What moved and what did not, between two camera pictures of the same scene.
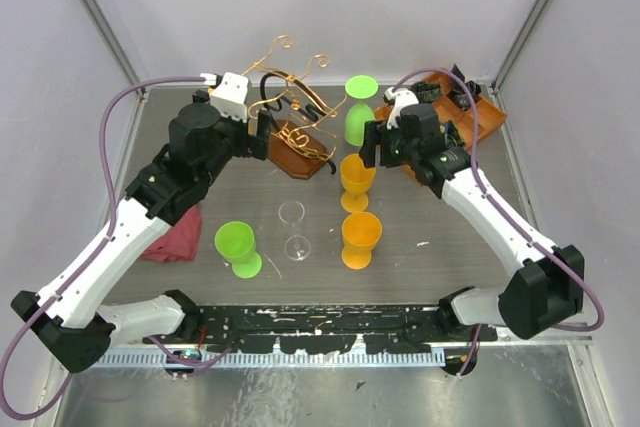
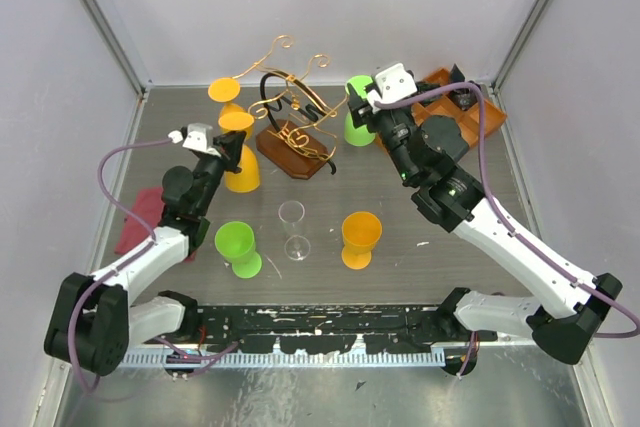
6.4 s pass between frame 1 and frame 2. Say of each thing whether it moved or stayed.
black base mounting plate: stayed
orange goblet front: stayed
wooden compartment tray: stayed
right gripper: moved
